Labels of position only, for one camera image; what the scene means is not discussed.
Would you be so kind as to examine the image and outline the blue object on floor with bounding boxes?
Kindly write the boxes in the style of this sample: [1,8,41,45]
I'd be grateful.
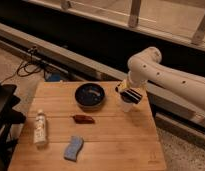
[46,74,61,82]

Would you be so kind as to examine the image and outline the brown wooden block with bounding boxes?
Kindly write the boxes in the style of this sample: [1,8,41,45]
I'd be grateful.
[73,115,95,124]

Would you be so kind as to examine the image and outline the blue sponge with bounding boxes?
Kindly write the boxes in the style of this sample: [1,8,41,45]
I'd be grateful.
[64,136,84,162]

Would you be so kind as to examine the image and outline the dark blue ceramic bowl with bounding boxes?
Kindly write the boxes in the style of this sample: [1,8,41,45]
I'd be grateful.
[75,83,105,107]

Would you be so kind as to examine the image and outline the white plastic bottle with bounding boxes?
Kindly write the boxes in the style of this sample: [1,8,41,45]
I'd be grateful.
[33,110,47,147]

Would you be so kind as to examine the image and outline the black cable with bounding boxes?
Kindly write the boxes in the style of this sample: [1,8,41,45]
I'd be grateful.
[0,46,50,84]

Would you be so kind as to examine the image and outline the black chair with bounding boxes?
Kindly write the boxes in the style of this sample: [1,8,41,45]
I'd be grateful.
[0,83,26,171]

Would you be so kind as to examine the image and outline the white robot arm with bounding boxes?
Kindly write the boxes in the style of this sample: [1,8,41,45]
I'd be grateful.
[115,47,205,111]

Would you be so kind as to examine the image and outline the wooden table board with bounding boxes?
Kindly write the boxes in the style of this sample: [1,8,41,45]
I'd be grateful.
[8,82,166,171]

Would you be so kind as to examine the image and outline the grey metal rail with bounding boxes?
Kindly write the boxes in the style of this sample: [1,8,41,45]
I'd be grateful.
[0,23,205,128]

